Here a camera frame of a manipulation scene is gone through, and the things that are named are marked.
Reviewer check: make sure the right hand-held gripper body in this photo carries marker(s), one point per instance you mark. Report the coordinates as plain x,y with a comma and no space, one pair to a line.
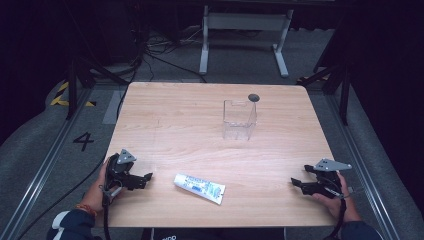
328,185

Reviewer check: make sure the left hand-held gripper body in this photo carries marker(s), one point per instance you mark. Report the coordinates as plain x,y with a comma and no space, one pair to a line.
117,173

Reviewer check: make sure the person's right hand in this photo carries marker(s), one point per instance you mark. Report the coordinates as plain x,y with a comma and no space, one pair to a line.
345,206

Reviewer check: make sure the person's left hand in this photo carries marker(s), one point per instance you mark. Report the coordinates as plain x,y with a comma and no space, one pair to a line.
95,195

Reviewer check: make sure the white and blue toothpaste tube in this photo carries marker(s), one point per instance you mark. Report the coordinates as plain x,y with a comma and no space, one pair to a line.
200,188

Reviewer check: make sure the grey floor tape patch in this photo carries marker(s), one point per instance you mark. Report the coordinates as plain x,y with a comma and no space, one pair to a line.
114,106

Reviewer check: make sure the clear plastic container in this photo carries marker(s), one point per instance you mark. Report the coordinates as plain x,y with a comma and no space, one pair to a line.
239,120

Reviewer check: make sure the person's dark clothing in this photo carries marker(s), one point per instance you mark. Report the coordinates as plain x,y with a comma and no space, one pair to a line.
213,234

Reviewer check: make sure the grey round table grommet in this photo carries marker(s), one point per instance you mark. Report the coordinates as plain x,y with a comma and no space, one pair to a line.
253,97

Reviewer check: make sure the black tripod stand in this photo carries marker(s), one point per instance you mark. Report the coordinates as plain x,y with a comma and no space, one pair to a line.
335,80
81,75

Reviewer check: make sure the yellow and black floor tape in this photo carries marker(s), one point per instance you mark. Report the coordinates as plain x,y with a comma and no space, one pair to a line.
60,100

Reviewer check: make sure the metal floor rail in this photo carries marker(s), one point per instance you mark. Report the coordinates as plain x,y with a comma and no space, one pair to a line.
43,170
373,166

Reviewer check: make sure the white metal desk frame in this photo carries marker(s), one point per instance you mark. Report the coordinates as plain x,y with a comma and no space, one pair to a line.
245,21

